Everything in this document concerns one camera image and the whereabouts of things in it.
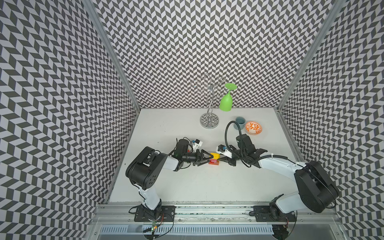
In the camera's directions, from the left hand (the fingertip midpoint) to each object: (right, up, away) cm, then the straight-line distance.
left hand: (211, 160), depth 84 cm
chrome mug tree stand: (+1, +23, +27) cm, 36 cm away
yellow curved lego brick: (+3, +3, -1) cm, 4 cm away
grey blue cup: (+23, +22, +20) cm, 38 cm away
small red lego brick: (+1, -2, +3) cm, 3 cm away
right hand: (+5, +2, +2) cm, 6 cm away
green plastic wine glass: (+10, +34, +7) cm, 36 cm away
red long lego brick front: (+4, -4, +5) cm, 7 cm away
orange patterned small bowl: (+32, +18, +21) cm, 42 cm away
